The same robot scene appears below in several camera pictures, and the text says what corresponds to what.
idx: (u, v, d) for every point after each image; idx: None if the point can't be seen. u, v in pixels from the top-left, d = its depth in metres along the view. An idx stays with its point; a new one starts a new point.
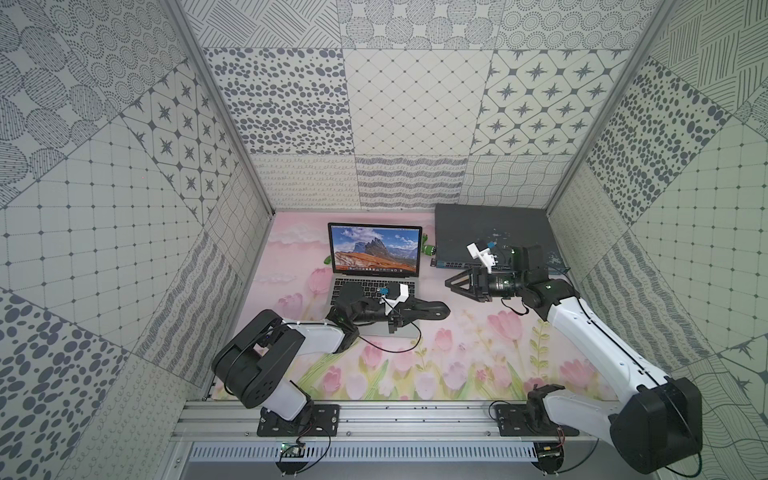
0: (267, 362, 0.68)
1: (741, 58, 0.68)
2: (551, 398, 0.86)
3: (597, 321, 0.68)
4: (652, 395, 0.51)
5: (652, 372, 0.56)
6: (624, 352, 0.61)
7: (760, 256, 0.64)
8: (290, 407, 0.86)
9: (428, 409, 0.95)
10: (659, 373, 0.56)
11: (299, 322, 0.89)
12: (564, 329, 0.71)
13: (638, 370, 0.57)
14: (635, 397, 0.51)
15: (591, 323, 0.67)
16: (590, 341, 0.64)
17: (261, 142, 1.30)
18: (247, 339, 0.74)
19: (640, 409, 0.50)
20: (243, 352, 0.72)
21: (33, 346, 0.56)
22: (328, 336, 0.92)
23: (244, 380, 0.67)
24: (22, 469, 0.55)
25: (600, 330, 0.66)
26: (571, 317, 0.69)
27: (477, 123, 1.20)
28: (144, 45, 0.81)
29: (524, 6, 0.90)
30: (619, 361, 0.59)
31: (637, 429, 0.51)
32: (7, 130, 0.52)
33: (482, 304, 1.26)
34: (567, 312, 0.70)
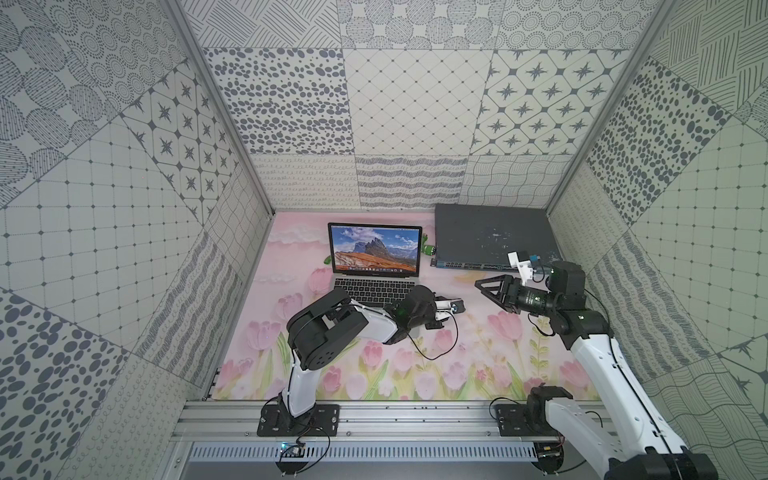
0: (336, 334, 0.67)
1: (742, 57, 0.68)
2: (554, 406, 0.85)
3: (623, 367, 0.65)
4: (659, 460, 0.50)
5: (668, 437, 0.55)
6: (642, 406, 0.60)
7: (760, 256, 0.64)
8: (301, 404, 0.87)
9: (428, 409, 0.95)
10: (677, 438, 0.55)
11: (363, 306, 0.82)
12: (584, 364, 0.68)
13: (653, 431, 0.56)
14: (641, 457, 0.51)
15: (617, 368, 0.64)
16: (612, 388, 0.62)
17: (261, 142, 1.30)
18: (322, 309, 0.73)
19: (641, 468, 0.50)
20: (314, 318, 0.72)
21: (33, 346, 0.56)
22: (384, 328, 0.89)
23: (312, 344, 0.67)
24: (22, 470, 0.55)
25: (623, 376, 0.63)
26: (596, 356, 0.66)
27: (477, 123, 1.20)
28: (144, 46, 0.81)
29: (524, 6, 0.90)
30: (634, 415, 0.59)
31: None
32: (7, 130, 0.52)
33: (482, 304, 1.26)
34: (594, 350, 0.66)
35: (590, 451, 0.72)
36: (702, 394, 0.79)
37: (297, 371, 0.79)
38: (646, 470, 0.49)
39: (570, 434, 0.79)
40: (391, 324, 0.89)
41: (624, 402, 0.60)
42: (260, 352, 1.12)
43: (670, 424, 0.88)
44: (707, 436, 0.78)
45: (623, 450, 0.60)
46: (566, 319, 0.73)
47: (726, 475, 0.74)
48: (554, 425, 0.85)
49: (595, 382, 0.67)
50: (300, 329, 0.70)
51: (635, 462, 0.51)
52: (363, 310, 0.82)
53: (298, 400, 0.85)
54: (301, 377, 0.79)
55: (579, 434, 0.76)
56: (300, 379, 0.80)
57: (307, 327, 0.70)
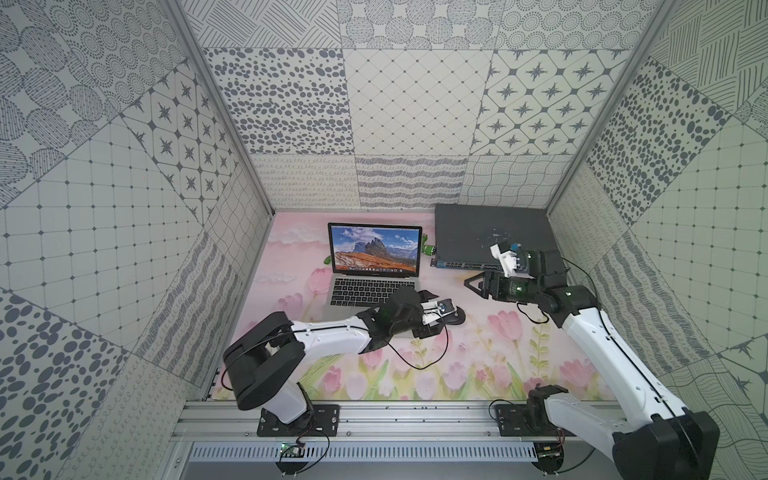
0: (263, 371, 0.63)
1: (741, 57, 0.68)
2: (552, 400, 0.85)
3: (615, 337, 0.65)
4: (666, 426, 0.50)
5: (669, 401, 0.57)
6: (641, 375, 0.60)
7: (760, 255, 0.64)
8: (293, 411, 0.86)
9: (428, 409, 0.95)
10: (677, 402, 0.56)
11: (308, 329, 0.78)
12: (577, 340, 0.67)
13: (654, 397, 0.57)
14: (651, 425, 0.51)
15: (610, 340, 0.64)
16: (608, 359, 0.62)
17: (261, 143, 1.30)
18: (255, 340, 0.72)
19: (651, 437, 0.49)
20: (247, 351, 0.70)
21: (33, 346, 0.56)
22: (343, 346, 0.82)
23: (242, 382, 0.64)
24: (21, 470, 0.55)
25: (618, 347, 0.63)
26: (588, 331, 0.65)
27: (477, 124, 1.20)
28: (144, 45, 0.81)
29: (524, 6, 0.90)
30: (635, 385, 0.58)
31: (646, 456, 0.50)
32: (7, 130, 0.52)
33: (482, 304, 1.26)
34: (586, 324, 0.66)
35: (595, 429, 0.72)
36: (702, 394, 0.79)
37: None
38: (656, 438, 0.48)
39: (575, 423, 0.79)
40: (348, 341, 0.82)
41: (622, 373, 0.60)
42: None
43: None
44: None
45: (626, 419, 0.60)
46: (555, 296, 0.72)
47: (726, 476, 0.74)
48: (558, 419, 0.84)
49: (589, 356, 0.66)
50: (236, 364, 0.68)
51: (644, 432, 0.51)
52: (310, 332, 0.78)
53: (281, 411, 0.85)
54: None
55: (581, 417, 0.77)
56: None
57: (242, 362, 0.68)
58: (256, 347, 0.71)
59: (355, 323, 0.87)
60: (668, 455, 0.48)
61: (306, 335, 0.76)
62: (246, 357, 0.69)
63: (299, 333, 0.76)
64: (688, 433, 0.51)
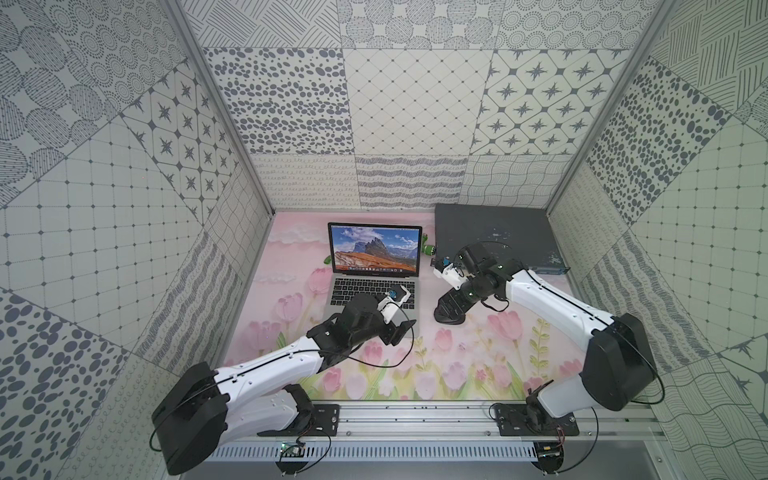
0: (188, 439, 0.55)
1: (742, 57, 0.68)
2: (543, 394, 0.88)
3: (547, 285, 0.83)
4: (605, 336, 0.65)
5: (600, 316, 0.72)
6: (576, 305, 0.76)
7: (760, 255, 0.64)
8: (281, 422, 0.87)
9: (429, 409, 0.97)
10: (605, 314, 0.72)
11: (237, 373, 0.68)
12: (522, 298, 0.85)
13: (590, 317, 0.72)
14: (596, 338, 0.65)
15: (543, 288, 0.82)
16: (546, 304, 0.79)
17: (261, 142, 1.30)
18: (177, 397, 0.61)
19: (600, 350, 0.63)
20: (170, 412, 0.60)
21: (33, 346, 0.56)
22: (288, 375, 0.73)
23: (170, 449, 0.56)
24: (22, 470, 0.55)
25: (551, 293, 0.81)
26: (524, 287, 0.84)
27: (477, 123, 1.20)
28: (144, 45, 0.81)
29: (524, 6, 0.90)
30: (572, 313, 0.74)
31: (603, 368, 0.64)
32: (7, 130, 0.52)
33: (482, 304, 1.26)
34: (521, 283, 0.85)
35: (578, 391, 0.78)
36: (702, 395, 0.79)
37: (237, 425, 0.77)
38: (603, 349, 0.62)
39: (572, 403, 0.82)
40: (290, 369, 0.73)
41: (559, 308, 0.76)
42: (260, 351, 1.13)
43: (671, 424, 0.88)
44: (707, 436, 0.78)
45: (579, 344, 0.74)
46: (491, 273, 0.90)
47: (726, 476, 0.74)
48: (560, 413, 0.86)
49: (533, 307, 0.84)
50: (160, 431, 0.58)
51: (596, 350, 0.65)
52: (241, 372, 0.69)
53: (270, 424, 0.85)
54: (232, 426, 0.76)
55: (573, 397, 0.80)
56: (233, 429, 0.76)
57: (168, 425, 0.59)
58: (183, 404, 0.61)
59: (302, 346, 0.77)
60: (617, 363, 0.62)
61: (233, 384, 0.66)
62: (172, 418, 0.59)
63: (224, 382, 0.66)
64: (626, 339, 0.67)
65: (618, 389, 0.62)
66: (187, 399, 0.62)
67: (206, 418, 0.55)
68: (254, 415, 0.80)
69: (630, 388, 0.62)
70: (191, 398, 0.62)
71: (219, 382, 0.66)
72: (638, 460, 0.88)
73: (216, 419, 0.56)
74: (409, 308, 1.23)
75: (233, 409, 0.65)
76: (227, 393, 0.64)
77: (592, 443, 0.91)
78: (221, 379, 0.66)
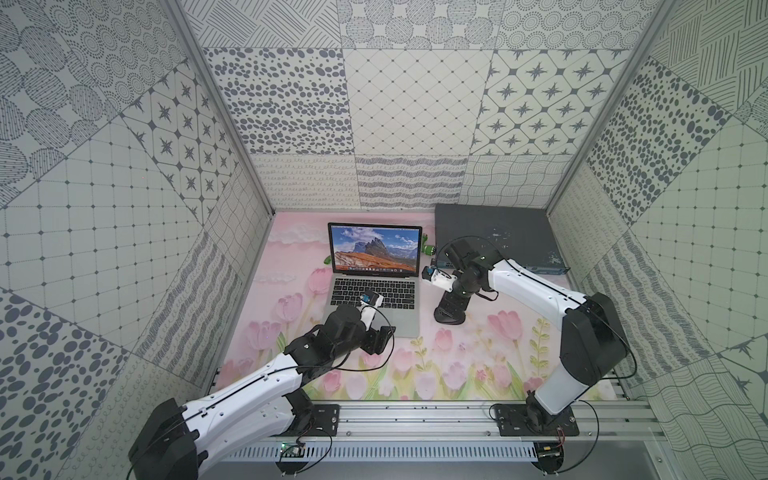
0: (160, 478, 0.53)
1: (741, 57, 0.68)
2: (541, 392, 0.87)
3: (526, 272, 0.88)
4: (579, 314, 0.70)
5: (572, 296, 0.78)
6: (552, 288, 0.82)
7: (760, 255, 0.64)
8: (270, 431, 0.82)
9: (428, 409, 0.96)
10: (578, 294, 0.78)
11: (206, 405, 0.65)
12: (503, 286, 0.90)
13: (564, 297, 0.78)
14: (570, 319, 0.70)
15: (522, 275, 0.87)
16: (525, 290, 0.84)
17: (261, 142, 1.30)
18: (146, 438, 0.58)
19: (573, 327, 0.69)
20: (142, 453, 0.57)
21: (33, 346, 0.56)
22: (263, 397, 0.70)
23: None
24: (22, 470, 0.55)
25: (531, 278, 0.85)
26: (504, 275, 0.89)
27: (477, 123, 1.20)
28: (144, 46, 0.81)
29: (524, 6, 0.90)
30: (549, 296, 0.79)
31: (579, 345, 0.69)
32: (7, 130, 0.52)
33: (482, 304, 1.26)
34: (502, 272, 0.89)
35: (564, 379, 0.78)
36: (702, 395, 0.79)
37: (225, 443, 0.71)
38: (576, 325, 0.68)
39: (565, 396, 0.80)
40: (264, 392, 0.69)
41: (537, 293, 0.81)
42: (260, 352, 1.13)
43: (671, 424, 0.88)
44: (707, 437, 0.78)
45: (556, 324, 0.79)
46: (474, 265, 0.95)
47: (726, 476, 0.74)
48: (557, 408, 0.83)
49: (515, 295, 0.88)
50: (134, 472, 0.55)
51: (569, 326, 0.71)
52: (212, 402, 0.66)
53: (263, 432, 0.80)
54: (217, 452, 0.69)
55: (561, 387, 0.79)
56: (218, 453, 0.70)
57: (138, 467, 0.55)
58: (154, 444, 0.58)
59: (277, 365, 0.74)
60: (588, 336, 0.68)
61: (202, 418, 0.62)
62: (146, 457, 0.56)
63: (193, 417, 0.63)
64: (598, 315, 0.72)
65: (591, 362, 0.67)
66: (159, 436, 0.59)
67: (175, 460, 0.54)
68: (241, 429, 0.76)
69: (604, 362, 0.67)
70: (163, 435, 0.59)
71: (187, 418, 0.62)
72: (639, 460, 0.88)
73: (184, 461, 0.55)
74: (409, 308, 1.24)
75: (204, 443, 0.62)
76: (196, 429, 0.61)
77: (592, 443, 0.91)
78: (188, 416, 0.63)
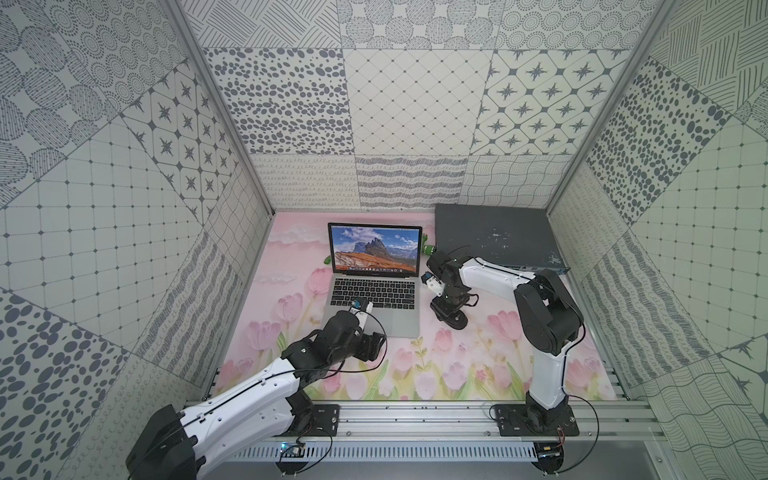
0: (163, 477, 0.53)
1: (741, 58, 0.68)
2: (533, 389, 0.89)
3: (486, 262, 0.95)
4: (528, 286, 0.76)
5: (525, 275, 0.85)
6: (508, 271, 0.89)
7: (760, 256, 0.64)
8: (270, 432, 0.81)
9: (428, 409, 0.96)
10: (529, 273, 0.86)
11: (205, 410, 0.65)
12: (470, 277, 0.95)
13: (518, 277, 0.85)
14: (519, 291, 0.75)
15: (482, 263, 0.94)
16: (484, 275, 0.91)
17: (261, 142, 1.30)
18: (145, 443, 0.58)
19: (522, 298, 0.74)
20: (140, 458, 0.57)
21: (33, 346, 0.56)
22: (262, 403, 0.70)
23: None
24: (22, 470, 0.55)
25: (489, 265, 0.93)
26: (469, 266, 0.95)
27: (477, 123, 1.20)
28: (144, 46, 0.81)
29: (524, 6, 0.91)
30: (506, 278, 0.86)
31: (531, 315, 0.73)
32: (7, 130, 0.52)
33: (482, 304, 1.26)
34: (467, 264, 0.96)
35: (544, 364, 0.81)
36: (702, 394, 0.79)
37: (223, 446, 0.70)
38: (523, 296, 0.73)
39: (553, 386, 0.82)
40: (263, 397, 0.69)
41: (494, 275, 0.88)
42: (260, 352, 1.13)
43: (671, 424, 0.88)
44: (707, 436, 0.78)
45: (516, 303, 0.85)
46: (448, 267, 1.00)
47: (726, 476, 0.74)
48: (553, 401, 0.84)
49: (478, 283, 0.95)
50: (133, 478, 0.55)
51: (520, 301, 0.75)
52: (210, 407, 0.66)
53: (264, 432, 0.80)
54: (216, 455, 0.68)
55: (545, 375, 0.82)
56: (217, 456, 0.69)
57: (136, 475, 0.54)
58: (152, 451, 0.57)
59: (275, 369, 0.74)
60: (539, 305, 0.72)
61: (200, 423, 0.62)
62: (146, 464, 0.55)
63: (192, 422, 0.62)
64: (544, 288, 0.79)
65: (544, 327, 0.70)
66: (157, 443, 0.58)
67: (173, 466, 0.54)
68: (241, 434, 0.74)
69: (560, 331, 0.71)
70: (161, 442, 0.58)
71: (186, 424, 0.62)
72: (638, 459, 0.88)
73: (184, 467, 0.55)
74: (409, 308, 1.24)
75: (203, 449, 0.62)
76: (194, 434, 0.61)
77: (592, 443, 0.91)
78: (187, 421, 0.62)
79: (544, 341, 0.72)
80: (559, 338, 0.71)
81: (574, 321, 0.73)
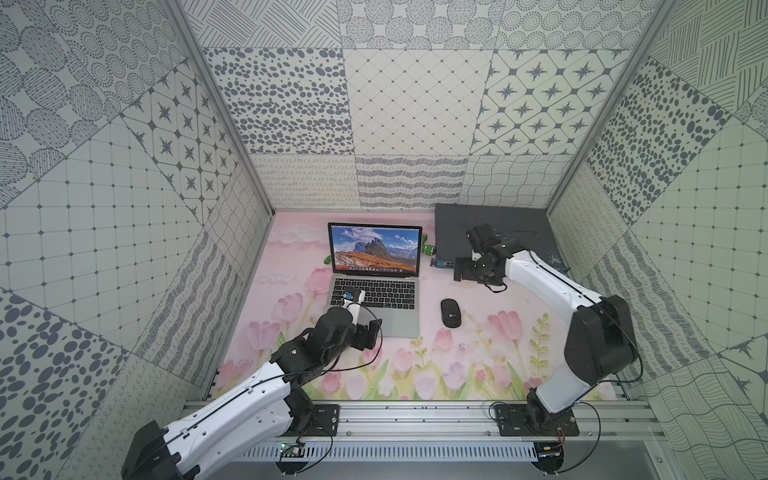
0: None
1: (742, 57, 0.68)
2: (541, 389, 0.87)
3: (544, 266, 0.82)
4: (590, 310, 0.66)
5: (588, 295, 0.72)
6: (566, 284, 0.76)
7: (760, 255, 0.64)
8: (273, 433, 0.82)
9: (428, 409, 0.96)
10: (593, 293, 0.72)
11: (189, 424, 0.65)
12: (520, 279, 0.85)
13: (578, 294, 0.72)
14: (578, 315, 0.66)
15: (539, 268, 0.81)
16: (537, 283, 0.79)
17: (261, 142, 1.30)
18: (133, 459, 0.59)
19: (581, 322, 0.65)
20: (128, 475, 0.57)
21: (33, 346, 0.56)
22: (248, 413, 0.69)
23: None
24: (22, 470, 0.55)
25: (545, 270, 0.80)
26: (521, 265, 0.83)
27: (477, 123, 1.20)
28: (144, 46, 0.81)
29: (524, 6, 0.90)
30: (563, 292, 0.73)
31: (583, 340, 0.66)
32: (7, 130, 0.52)
33: (482, 304, 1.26)
34: (519, 262, 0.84)
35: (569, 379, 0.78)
36: (702, 394, 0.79)
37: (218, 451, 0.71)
38: (584, 321, 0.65)
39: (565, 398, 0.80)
40: (250, 407, 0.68)
41: (549, 287, 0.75)
42: (260, 352, 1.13)
43: (671, 424, 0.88)
44: (707, 436, 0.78)
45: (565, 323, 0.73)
46: (494, 254, 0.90)
47: (726, 476, 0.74)
48: (557, 408, 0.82)
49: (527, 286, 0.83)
50: None
51: (578, 323, 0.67)
52: (193, 421, 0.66)
53: (262, 437, 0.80)
54: (210, 463, 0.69)
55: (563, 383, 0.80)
56: (213, 464, 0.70)
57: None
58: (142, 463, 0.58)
59: (263, 375, 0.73)
60: (596, 334, 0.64)
61: (183, 440, 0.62)
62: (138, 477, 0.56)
63: (175, 439, 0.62)
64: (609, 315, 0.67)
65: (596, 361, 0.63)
66: (146, 456, 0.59)
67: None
68: (236, 440, 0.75)
69: (611, 367, 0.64)
70: (151, 455, 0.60)
71: (169, 441, 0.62)
72: (638, 460, 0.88)
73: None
74: (409, 308, 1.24)
75: (191, 463, 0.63)
76: (178, 451, 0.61)
77: (593, 443, 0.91)
78: (170, 438, 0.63)
79: (588, 372, 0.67)
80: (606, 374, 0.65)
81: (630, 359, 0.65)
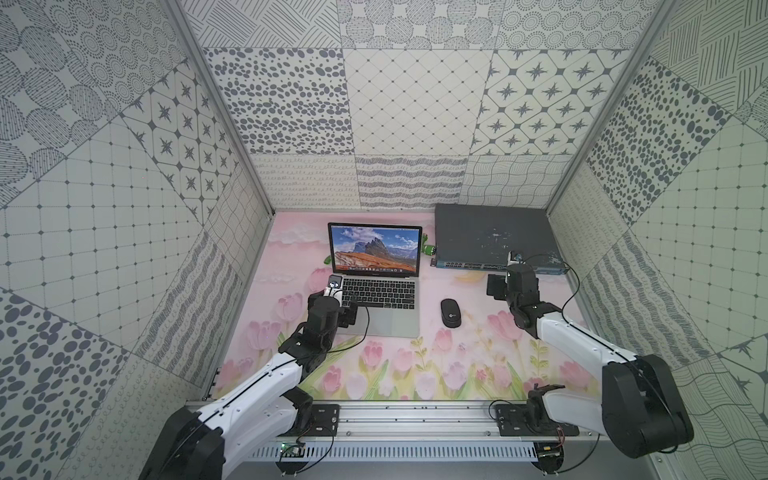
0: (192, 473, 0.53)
1: (741, 57, 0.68)
2: (550, 396, 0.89)
3: (575, 324, 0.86)
4: (625, 370, 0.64)
5: (623, 353, 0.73)
6: (598, 342, 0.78)
7: (760, 256, 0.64)
8: (275, 431, 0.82)
9: (428, 409, 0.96)
10: (628, 351, 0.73)
11: (219, 406, 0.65)
12: (552, 337, 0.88)
13: (609, 351, 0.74)
14: (609, 369, 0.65)
15: (570, 326, 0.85)
16: (568, 340, 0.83)
17: (261, 142, 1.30)
18: (160, 456, 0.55)
19: (612, 378, 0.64)
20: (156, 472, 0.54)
21: (33, 346, 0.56)
22: (271, 393, 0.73)
23: None
24: (22, 470, 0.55)
25: (577, 330, 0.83)
26: (553, 324, 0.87)
27: (477, 123, 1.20)
28: (144, 45, 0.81)
29: (524, 6, 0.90)
30: (594, 349, 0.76)
31: (618, 401, 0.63)
32: (7, 130, 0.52)
33: (482, 304, 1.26)
34: (550, 321, 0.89)
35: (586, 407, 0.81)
36: (702, 395, 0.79)
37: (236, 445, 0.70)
38: (614, 376, 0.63)
39: (575, 421, 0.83)
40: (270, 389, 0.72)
41: (580, 343, 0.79)
42: (260, 352, 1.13)
43: None
44: (706, 436, 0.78)
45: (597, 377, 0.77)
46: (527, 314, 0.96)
47: (727, 476, 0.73)
48: (557, 417, 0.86)
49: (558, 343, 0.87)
50: None
51: (608, 380, 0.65)
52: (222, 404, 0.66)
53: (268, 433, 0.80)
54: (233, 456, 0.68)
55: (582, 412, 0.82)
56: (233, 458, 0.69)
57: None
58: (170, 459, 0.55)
59: (276, 362, 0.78)
60: (631, 391, 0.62)
61: (221, 416, 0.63)
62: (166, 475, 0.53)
63: (211, 417, 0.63)
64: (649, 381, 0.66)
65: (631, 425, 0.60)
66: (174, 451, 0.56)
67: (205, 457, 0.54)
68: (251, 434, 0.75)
69: (654, 437, 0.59)
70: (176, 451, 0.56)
71: (205, 420, 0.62)
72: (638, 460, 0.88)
73: (214, 456, 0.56)
74: (409, 308, 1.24)
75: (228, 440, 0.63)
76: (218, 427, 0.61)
77: (593, 443, 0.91)
78: (206, 418, 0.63)
79: (631, 443, 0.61)
80: (649, 446, 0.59)
81: (680, 431, 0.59)
